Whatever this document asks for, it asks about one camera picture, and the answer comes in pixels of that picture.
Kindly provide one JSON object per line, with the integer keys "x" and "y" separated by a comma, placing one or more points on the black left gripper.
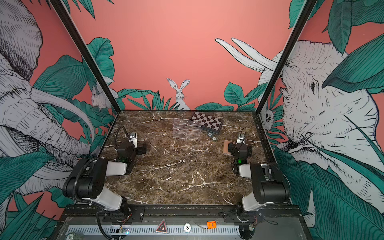
{"x": 140, "y": 150}

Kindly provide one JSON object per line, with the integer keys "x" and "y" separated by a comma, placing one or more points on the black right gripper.
{"x": 240, "y": 147}

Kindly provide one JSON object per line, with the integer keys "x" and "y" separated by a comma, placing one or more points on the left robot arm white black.
{"x": 86, "y": 183}

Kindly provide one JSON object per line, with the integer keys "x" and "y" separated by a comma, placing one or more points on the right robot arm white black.
{"x": 269, "y": 185}

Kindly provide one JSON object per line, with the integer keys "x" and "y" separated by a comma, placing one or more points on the folded checkered chess board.
{"x": 209, "y": 123}

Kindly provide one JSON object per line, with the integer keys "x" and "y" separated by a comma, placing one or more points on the clear acrylic organizer box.
{"x": 187, "y": 129}

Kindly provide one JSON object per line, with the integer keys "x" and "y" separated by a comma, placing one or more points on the orange tag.
{"x": 211, "y": 225}

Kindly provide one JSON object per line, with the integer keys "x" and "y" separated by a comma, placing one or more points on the red warning triangle sticker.
{"x": 162, "y": 227}

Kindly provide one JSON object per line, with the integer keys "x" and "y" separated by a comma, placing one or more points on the white round button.
{"x": 187, "y": 228}

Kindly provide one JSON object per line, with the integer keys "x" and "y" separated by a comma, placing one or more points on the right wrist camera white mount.
{"x": 241, "y": 139}

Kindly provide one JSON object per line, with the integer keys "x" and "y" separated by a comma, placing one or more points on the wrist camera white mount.
{"x": 133, "y": 139}
{"x": 241, "y": 139}

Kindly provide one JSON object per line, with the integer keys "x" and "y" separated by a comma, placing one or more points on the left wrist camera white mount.
{"x": 133, "y": 139}

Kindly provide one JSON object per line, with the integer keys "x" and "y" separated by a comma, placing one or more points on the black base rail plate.
{"x": 229, "y": 213}

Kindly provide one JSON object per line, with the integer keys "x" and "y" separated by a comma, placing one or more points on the left black frame post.
{"x": 67, "y": 21}

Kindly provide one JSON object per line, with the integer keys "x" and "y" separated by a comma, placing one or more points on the black frame post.
{"x": 67, "y": 21}
{"x": 299, "y": 25}

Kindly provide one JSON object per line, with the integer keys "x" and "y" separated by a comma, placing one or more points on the right black frame post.
{"x": 299, "y": 25}

